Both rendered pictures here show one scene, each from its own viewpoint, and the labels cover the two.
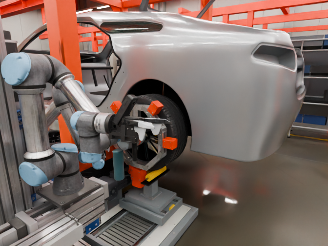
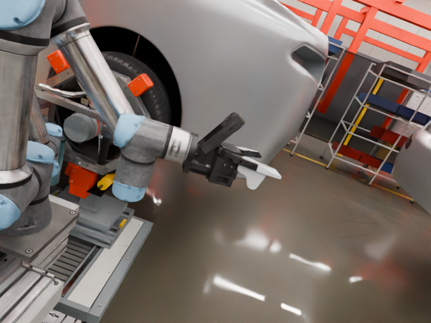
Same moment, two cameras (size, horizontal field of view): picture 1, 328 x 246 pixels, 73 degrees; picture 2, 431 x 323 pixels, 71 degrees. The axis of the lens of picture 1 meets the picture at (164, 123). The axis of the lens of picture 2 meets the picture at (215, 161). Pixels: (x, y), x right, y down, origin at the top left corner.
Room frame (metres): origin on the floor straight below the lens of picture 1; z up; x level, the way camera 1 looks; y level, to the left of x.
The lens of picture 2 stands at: (0.21, 0.48, 1.46)
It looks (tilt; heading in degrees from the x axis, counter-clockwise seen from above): 22 degrees down; 326
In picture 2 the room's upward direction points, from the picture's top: 21 degrees clockwise
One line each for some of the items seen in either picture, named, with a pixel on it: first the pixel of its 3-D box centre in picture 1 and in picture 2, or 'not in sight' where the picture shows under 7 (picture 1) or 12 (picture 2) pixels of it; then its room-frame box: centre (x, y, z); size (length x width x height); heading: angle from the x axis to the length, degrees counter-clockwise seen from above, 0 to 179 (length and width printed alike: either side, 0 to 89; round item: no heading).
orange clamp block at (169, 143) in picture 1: (170, 143); not in sight; (1.59, -0.05, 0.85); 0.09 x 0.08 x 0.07; 57
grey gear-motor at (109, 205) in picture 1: (117, 187); not in sight; (1.95, 0.46, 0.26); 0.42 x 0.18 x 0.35; 147
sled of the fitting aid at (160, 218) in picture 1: (151, 202); (87, 214); (1.90, 0.13, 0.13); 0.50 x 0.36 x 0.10; 57
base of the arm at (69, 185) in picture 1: (68, 178); (23, 203); (1.01, 0.48, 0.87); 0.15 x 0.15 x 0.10
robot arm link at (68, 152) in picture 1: (64, 157); (26, 168); (1.00, 0.49, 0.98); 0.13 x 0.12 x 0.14; 160
